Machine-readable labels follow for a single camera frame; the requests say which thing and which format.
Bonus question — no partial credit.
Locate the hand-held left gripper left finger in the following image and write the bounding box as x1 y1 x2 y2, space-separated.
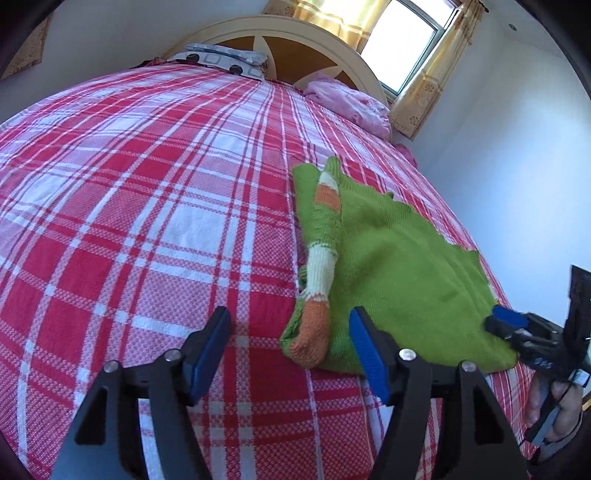
52 305 233 480

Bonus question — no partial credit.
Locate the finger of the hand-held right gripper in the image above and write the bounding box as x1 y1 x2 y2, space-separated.
484 318 571 372
491 305 568 337

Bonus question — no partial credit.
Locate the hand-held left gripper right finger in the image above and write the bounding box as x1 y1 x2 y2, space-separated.
348 305 530 480

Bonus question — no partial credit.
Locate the green orange striped knit sweater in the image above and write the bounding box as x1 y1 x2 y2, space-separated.
279 157 519 374

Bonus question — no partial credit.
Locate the person's right forearm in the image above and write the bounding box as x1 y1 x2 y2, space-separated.
526 411 589 474

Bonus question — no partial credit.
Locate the person's right hand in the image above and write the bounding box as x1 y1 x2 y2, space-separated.
525 369 586 446

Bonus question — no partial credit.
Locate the red white plaid bedspread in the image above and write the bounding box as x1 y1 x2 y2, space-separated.
0 60 539 480

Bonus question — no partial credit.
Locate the pink cloth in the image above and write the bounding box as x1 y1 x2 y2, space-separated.
394 142 420 168

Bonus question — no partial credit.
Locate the pink pillow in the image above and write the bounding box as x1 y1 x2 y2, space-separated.
302 79 393 138

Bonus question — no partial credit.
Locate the narrow yellow curtain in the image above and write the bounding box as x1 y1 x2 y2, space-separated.
389 0 486 140

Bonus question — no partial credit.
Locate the white black patterned pillow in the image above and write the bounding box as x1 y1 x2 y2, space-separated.
165 43 270 82

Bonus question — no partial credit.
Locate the window behind headboard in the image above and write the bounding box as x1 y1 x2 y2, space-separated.
359 0 452 94

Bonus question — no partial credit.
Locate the cream wooden headboard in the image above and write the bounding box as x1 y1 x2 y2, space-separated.
167 16 389 106

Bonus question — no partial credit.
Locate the wide yellow curtain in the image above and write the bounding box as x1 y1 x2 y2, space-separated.
262 0 394 52

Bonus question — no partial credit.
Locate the yellow side window curtain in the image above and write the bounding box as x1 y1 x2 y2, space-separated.
0 13 52 80

